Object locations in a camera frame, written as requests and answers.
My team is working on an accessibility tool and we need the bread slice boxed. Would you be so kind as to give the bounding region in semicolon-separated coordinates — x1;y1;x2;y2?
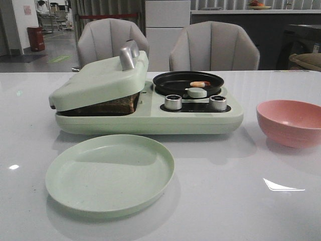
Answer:
70;93;140;116

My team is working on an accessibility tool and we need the orange toy shrimp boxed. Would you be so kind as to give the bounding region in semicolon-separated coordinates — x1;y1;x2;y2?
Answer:
190;81;211;88

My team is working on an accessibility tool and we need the green breakfast maker lid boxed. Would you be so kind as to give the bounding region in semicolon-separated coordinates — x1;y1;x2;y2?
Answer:
49;40;148;111

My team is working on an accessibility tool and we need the pink bowl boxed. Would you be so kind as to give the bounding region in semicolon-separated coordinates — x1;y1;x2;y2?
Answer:
256;100;320;148

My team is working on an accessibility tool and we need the green breakfast maker base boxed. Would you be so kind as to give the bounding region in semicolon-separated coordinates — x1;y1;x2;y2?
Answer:
55;80;243;135

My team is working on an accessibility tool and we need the left silver control knob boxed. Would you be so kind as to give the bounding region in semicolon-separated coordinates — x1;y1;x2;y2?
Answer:
164;94;183;110

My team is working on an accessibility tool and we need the silver control knob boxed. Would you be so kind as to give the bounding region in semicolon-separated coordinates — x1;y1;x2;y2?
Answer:
209;95;227;111
164;94;183;110

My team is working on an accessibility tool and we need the black round frying pan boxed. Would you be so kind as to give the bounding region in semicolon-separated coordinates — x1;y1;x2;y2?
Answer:
153;71;224;99

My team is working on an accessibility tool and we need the right silver control knob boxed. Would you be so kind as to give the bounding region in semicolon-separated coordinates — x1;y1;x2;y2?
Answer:
209;95;227;111

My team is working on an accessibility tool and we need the light green plate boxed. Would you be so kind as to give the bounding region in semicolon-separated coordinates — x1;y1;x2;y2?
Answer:
45;135;175;218

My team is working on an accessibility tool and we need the right grey chair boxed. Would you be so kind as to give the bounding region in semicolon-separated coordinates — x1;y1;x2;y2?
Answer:
169;21;260;71

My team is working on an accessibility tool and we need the grey chair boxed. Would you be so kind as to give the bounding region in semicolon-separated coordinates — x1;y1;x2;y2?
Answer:
169;21;260;71
77;19;149;68

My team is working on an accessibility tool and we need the left grey chair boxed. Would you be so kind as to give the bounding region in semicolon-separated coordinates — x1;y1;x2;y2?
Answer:
77;19;149;68

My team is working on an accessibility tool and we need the white cabinet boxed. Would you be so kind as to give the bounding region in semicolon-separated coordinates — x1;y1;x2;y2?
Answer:
145;1;191;72

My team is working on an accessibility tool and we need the dark counter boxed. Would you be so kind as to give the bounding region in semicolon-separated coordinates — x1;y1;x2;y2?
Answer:
191;9;320;70

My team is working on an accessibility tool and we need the fruit plate on counter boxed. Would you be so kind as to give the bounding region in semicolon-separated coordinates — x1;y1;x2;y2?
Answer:
247;0;271;10

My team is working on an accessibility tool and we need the tan cushion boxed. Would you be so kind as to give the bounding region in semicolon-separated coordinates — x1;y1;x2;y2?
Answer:
289;53;321;72

